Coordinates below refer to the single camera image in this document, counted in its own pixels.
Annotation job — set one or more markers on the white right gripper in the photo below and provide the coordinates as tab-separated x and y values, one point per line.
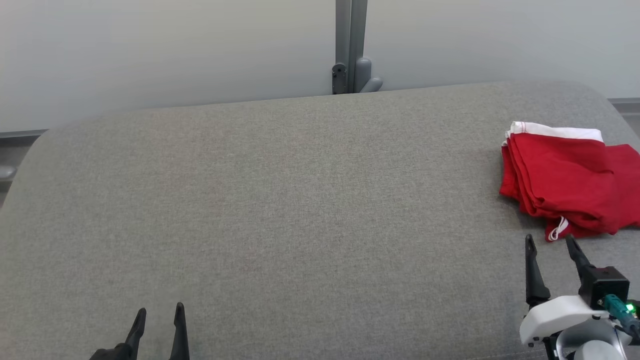
555	317

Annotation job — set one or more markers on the grey fabric sofa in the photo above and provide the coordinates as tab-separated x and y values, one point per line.
250	225

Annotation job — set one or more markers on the red white shorts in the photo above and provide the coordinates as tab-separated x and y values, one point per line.
555	170

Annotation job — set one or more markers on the red white Bulls jersey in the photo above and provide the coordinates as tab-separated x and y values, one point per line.
625	190

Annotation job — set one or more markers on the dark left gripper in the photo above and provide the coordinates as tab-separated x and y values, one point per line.
112	352

